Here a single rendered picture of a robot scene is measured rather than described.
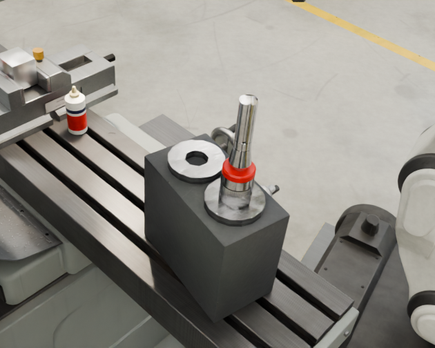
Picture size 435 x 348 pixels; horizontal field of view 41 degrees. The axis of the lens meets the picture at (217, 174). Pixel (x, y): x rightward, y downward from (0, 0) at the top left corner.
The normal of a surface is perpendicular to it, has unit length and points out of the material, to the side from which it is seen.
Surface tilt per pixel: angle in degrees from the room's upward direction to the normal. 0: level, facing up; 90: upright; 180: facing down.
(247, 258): 90
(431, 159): 51
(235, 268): 90
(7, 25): 0
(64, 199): 0
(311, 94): 0
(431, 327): 90
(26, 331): 90
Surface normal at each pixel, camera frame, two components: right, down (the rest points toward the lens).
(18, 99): 0.72, 0.51
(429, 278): -0.51, 0.55
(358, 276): 0.08, -0.74
